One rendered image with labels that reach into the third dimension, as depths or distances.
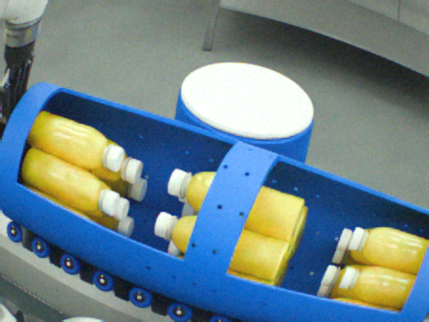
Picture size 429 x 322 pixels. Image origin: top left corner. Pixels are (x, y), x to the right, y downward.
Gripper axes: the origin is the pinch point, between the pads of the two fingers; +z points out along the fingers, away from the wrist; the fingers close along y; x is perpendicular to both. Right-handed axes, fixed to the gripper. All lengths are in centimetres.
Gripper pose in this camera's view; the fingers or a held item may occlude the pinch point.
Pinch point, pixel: (11, 125)
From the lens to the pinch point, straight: 154.5
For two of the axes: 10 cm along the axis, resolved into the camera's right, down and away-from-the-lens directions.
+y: -3.4, 5.2, -7.8
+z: -1.4, 7.9, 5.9
